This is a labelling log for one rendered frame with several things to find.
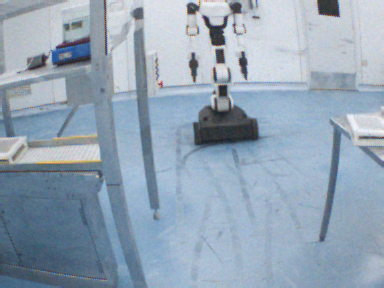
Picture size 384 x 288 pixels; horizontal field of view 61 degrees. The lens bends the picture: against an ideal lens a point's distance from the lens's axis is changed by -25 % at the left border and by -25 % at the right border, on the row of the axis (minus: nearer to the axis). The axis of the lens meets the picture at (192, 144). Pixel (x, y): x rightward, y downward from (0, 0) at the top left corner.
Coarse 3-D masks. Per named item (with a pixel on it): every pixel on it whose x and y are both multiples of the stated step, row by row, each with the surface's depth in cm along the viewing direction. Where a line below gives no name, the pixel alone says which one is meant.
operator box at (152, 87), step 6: (150, 54) 231; (144, 60) 233; (150, 60) 233; (150, 66) 234; (150, 72) 236; (150, 78) 237; (150, 84) 238; (156, 84) 240; (150, 90) 240; (156, 90) 240
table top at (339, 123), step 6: (360, 114) 203; (366, 114) 203; (372, 114) 203; (378, 114) 203; (330, 120) 200; (336, 120) 196; (342, 120) 196; (336, 126) 193; (342, 126) 188; (342, 132) 187; (348, 132) 180; (348, 138) 181; (366, 150) 163; (372, 150) 158; (378, 150) 158; (372, 156) 157; (378, 156) 152; (378, 162) 152
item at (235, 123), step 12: (204, 108) 425; (240, 108) 419; (204, 120) 379; (216, 120) 385; (228, 120) 383; (240, 120) 378; (204, 132) 377; (216, 132) 378; (228, 132) 378; (240, 132) 379; (252, 132) 385
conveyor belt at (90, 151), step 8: (88, 144) 183; (96, 144) 183; (32, 152) 179; (40, 152) 179; (48, 152) 178; (56, 152) 177; (64, 152) 177; (72, 152) 176; (80, 152) 176; (88, 152) 175; (96, 152) 174; (24, 160) 171; (32, 160) 170; (40, 160) 170; (48, 160) 169; (56, 160) 169; (64, 160) 169; (72, 160) 168
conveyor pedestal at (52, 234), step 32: (0, 192) 171; (32, 192) 170; (0, 224) 181; (32, 224) 179; (64, 224) 177; (96, 224) 180; (0, 256) 192; (32, 256) 189; (64, 256) 186; (96, 256) 184
